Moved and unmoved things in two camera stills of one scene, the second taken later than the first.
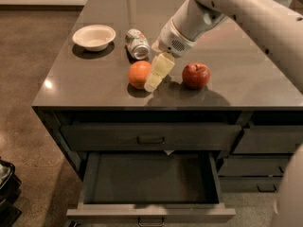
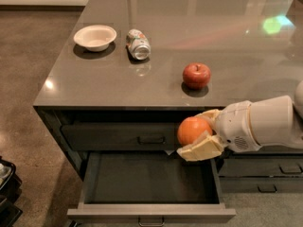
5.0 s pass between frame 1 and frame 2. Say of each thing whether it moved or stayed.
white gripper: moved
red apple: stayed
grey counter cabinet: stayed
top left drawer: stayed
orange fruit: moved
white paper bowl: stayed
